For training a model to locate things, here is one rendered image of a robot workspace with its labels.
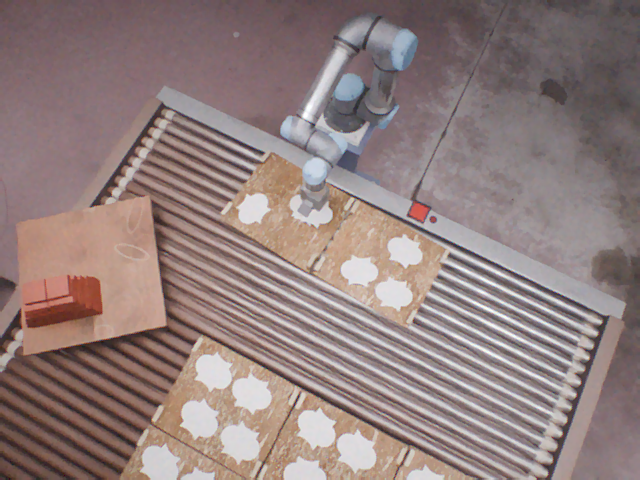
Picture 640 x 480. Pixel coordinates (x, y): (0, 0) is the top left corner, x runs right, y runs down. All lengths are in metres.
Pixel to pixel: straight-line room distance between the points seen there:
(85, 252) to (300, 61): 2.03
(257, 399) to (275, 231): 0.63
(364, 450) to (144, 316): 0.89
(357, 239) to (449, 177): 1.32
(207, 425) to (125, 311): 0.49
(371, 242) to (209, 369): 0.76
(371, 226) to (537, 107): 1.86
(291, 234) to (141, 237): 0.56
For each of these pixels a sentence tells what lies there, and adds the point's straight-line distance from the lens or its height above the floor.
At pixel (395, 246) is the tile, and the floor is 0.94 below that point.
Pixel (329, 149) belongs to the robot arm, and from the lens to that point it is 1.78.
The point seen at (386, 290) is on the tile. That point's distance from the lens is 2.04.
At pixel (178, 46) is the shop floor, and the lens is 3.79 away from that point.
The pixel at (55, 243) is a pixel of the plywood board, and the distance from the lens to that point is 2.19.
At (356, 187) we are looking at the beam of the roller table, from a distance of 2.19.
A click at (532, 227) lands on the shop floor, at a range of 3.34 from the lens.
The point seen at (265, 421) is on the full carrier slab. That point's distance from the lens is 2.00.
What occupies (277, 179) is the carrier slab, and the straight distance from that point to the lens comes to 2.18.
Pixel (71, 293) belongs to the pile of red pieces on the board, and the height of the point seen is 1.27.
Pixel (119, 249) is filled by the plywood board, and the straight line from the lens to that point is 2.09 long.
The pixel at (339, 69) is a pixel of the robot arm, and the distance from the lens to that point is 1.81.
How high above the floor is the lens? 2.93
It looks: 72 degrees down
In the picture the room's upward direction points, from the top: 2 degrees clockwise
